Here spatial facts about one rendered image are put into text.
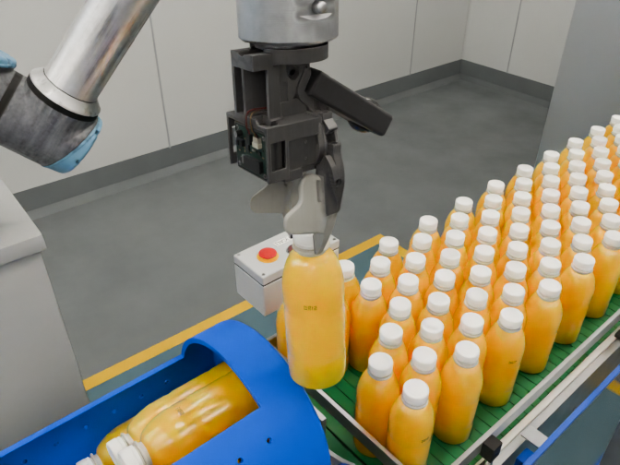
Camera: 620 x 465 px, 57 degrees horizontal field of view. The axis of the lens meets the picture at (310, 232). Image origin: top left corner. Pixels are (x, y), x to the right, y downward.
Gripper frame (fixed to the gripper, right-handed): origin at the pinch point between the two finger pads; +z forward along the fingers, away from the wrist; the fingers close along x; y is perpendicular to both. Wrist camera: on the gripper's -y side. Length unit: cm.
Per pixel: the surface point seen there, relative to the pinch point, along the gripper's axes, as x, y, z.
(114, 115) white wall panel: -295, -75, 66
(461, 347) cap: -0.3, -30.7, 31.1
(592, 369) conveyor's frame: 6, -67, 51
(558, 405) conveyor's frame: 7, -53, 51
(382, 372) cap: -4.5, -17.1, 32.0
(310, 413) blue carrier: 1.0, 1.1, 25.1
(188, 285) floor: -181, -60, 123
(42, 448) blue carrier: -22.4, 29.1, 32.9
